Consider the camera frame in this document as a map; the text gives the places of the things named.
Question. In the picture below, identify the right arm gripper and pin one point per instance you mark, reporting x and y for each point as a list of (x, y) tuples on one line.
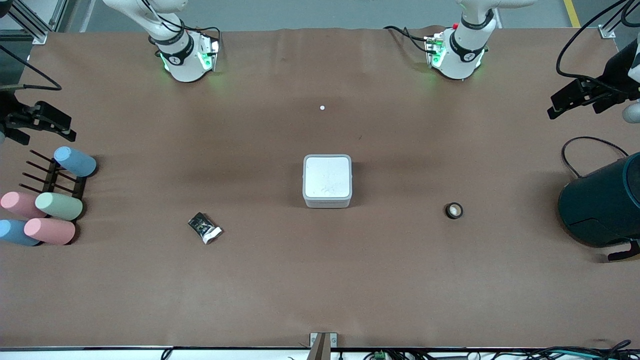
[(7, 111)]

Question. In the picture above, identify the black peg rack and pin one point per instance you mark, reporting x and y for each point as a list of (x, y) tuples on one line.
[(50, 180)]

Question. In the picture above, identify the white lidded trash bin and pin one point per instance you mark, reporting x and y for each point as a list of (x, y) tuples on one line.
[(327, 180)]

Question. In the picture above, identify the paper table cover sheet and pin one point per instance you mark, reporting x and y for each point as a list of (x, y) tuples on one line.
[(320, 280)]

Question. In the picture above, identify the black snack wrapper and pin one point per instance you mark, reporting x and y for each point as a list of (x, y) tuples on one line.
[(202, 226)]

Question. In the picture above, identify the pink cylinder cup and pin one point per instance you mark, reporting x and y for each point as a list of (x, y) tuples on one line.
[(50, 231), (20, 205)]

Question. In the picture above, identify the aluminium frame strut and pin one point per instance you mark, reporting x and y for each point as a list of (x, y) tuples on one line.
[(607, 32), (35, 30)]

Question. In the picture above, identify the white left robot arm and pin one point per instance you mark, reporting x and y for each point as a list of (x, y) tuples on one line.
[(460, 55)]

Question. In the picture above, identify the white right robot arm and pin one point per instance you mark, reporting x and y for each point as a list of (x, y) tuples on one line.
[(185, 65)]

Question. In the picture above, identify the metal edge bracket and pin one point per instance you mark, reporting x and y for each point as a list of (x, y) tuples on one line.
[(322, 345)]

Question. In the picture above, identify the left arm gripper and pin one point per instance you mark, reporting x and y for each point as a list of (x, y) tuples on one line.
[(613, 76)]

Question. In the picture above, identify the dark teal round container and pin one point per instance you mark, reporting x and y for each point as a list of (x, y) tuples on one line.
[(600, 205)]

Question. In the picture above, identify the black tape roll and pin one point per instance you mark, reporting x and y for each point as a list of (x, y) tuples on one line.
[(454, 211)]

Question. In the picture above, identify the green cylinder cup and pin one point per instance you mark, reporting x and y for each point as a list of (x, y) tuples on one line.
[(59, 206)]

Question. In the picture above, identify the blue cylinder cup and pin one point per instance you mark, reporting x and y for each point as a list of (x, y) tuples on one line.
[(75, 161), (15, 233)]

